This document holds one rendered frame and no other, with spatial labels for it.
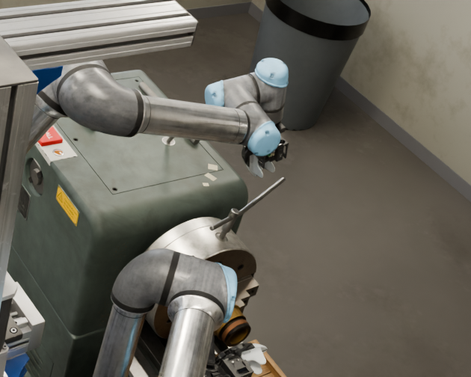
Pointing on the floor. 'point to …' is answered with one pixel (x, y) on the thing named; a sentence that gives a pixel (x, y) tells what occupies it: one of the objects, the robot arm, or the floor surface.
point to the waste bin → (309, 50)
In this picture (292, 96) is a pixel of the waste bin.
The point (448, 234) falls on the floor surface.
